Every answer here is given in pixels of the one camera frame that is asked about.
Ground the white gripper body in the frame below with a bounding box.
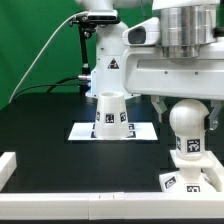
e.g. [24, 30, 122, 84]
[123, 45, 224, 100]

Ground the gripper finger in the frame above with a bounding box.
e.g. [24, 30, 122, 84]
[208, 100, 223, 131]
[151, 95, 167, 123]

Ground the white lamp bulb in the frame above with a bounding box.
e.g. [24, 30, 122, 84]
[169, 99, 209, 161]

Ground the white lamp base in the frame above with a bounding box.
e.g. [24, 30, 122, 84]
[159, 150, 220, 193]

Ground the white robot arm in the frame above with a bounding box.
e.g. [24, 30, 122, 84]
[75, 0, 224, 130]

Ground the white lamp shade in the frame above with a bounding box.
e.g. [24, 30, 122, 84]
[94, 92, 129, 140]

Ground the white tag sheet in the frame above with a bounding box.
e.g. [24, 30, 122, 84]
[68, 122, 158, 141]

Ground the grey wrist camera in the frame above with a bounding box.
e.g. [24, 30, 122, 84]
[122, 17, 160, 46]

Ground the white right rail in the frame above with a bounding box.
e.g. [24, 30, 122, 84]
[203, 160, 224, 192]

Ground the white rail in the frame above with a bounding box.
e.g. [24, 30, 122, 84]
[0, 152, 17, 191]
[203, 160, 224, 192]
[0, 192, 224, 220]

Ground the black rear camera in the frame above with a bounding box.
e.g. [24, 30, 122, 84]
[69, 10, 120, 26]

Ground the black camera stand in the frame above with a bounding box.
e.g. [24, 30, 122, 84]
[78, 25, 95, 95]

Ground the black cable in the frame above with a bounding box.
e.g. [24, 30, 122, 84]
[12, 76, 82, 101]

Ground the white camera cable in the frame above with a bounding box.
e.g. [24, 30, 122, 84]
[8, 11, 88, 104]

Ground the white front rail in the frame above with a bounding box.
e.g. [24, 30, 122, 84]
[0, 192, 224, 220]

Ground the white left rail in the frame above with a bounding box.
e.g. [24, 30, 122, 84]
[0, 152, 17, 191]

